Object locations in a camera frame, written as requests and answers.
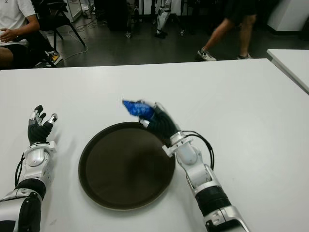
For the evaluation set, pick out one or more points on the white cabinet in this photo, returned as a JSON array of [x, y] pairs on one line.
[[292, 14]]

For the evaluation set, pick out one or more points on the round dark brown tray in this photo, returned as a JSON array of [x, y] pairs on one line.
[[120, 169]]

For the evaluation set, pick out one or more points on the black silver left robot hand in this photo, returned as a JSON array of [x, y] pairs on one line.
[[38, 133]]

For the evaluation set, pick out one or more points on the black office chair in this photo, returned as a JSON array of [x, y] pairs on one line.
[[36, 48]]

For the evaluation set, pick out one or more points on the black wheeled case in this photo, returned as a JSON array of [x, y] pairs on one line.
[[118, 17]]

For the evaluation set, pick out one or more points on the standing white robot background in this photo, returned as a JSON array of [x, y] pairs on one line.
[[163, 17]]

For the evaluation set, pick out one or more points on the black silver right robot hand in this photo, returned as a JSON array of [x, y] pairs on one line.
[[163, 124]]

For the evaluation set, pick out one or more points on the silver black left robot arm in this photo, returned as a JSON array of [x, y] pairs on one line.
[[36, 164]]

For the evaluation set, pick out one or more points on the yellow black sneaker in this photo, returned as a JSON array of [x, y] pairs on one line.
[[56, 58]]

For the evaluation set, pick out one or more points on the black rolling stand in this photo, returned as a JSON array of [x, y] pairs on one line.
[[182, 32]]

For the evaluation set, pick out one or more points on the walking person in shorts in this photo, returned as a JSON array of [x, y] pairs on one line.
[[243, 26]]

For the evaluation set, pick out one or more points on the seated person in white shirt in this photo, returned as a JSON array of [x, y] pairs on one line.
[[14, 17]]

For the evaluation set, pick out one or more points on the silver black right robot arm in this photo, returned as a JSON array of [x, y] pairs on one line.
[[200, 174]]

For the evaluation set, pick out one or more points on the blue Oreo packet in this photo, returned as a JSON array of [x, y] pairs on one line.
[[138, 108]]

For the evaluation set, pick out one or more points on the white side table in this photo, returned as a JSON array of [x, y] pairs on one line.
[[292, 62]]

